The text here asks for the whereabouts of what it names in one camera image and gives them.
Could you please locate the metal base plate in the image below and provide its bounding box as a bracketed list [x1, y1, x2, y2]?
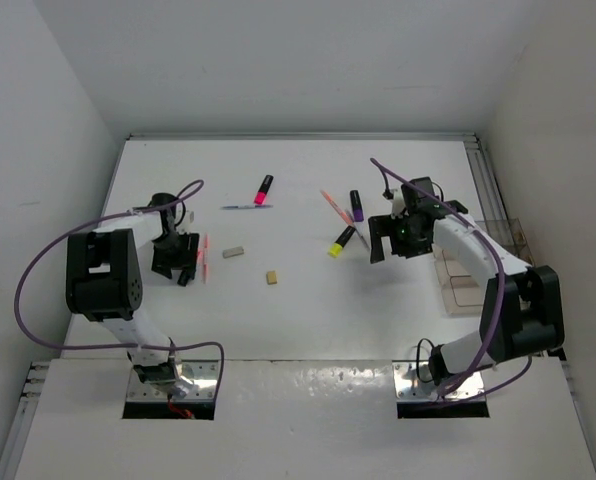
[126, 360, 221, 403]
[392, 362, 487, 402]

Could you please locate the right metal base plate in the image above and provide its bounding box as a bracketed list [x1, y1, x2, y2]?
[392, 362, 487, 402]

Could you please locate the aluminium frame rail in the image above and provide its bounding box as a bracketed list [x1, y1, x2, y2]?
[127, 132, 477, 143]

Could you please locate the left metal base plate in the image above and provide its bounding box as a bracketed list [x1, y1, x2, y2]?
[126, 360, 221, 403]

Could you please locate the yellow black highlighter marker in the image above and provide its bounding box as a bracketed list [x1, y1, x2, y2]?
[328, 225, 356, 258]

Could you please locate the purple black highlighter marker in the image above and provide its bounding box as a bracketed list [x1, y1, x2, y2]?
[349, 190, 364, 223]

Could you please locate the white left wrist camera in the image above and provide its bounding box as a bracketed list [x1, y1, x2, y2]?
[175, 211, 194, 232]

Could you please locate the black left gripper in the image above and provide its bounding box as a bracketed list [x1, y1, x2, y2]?
[152, 229, 199, 278]

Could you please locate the pink black highlighter marker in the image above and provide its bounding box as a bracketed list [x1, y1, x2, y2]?
[254, 175, 274, 206]

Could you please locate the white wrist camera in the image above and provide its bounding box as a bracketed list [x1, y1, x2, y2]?
[383, 188, 406, 219]
[175, 211, 194, 232]

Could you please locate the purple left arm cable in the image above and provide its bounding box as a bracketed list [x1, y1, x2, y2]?
[14, 179, 225, 401]

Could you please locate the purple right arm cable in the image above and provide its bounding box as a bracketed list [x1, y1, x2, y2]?
[369, 157, 534, 407]

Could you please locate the pink double-ended pen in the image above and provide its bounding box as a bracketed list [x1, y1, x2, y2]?
[202, 233, 210, 284]

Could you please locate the grey white eraser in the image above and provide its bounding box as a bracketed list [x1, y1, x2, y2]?
[222, 246, 244, 259]

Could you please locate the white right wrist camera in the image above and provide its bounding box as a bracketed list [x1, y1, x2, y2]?
[383, 188, 406, 219]

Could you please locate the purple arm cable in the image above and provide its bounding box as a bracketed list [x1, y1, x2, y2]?
[14, 179, 225, 401]
[369, 157, 534, 407]

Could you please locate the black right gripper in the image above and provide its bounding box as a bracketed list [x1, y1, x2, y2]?
[368, 212, 431, 263]

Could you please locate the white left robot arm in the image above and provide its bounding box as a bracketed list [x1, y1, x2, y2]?
[66, 193, 199, 398]

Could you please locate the purple double-ended pen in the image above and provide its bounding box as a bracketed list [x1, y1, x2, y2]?
[345, 209, 371, 252]

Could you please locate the blue ballpoint pen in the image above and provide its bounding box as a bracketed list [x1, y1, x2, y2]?
[220, 204, 273, 211]

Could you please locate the orange double-ended pen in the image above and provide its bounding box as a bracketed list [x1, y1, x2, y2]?
[320, 190, 353, 226]

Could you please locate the tan eraser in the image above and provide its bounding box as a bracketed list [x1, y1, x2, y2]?
[266, 271, 277, 285]

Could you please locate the orange black highlighter marker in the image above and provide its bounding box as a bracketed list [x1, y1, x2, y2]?
[177, 250, 202, 287]

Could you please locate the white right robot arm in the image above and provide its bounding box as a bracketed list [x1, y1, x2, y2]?
[171, 205, 563, 397]

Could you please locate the clear plastic organizer tray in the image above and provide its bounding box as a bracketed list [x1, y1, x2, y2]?
[432, 215, 533, 315]

